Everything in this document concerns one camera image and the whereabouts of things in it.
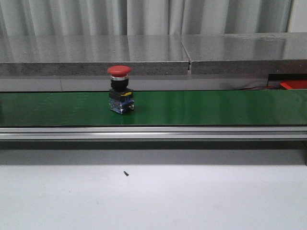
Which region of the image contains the grey rear conveyor panel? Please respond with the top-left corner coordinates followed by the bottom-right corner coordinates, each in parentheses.
top-left (0, 74), bottom-right (268, 92)

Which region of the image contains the green conveyor belt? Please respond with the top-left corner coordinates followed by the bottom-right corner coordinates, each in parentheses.
top-left (0, 90), bottom-right (307, 127)

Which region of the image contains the red plate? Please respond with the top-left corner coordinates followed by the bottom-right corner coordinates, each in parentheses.
top-left (280, 80), bottom-right (307, 90)

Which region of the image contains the grey stone slab right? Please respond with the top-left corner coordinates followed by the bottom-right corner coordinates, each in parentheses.
top-left (181, 33), bottom-right (307, 74)

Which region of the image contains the grey stone slab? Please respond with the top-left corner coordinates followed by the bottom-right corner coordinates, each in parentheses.
top-left (181, 33), bottom-right (307, 74)
top-left (0, 35), bottom-right (189, 76)

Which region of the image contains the grey stone slab left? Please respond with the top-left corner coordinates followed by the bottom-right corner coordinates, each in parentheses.
top-left (0, 35), bottom-right (189, 76)

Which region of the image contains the grey pleated curtain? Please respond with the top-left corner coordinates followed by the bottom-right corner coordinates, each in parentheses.
top-left (0, 0), bottom-right (292, 36)

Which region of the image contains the aluminium conveyor side rail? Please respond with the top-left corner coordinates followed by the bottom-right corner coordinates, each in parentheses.
top-left (0, 125), bottom-right (307, 141)

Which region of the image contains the red cable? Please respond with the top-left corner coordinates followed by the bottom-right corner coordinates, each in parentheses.
top-left (237, 85), bottom-right (279, 91)

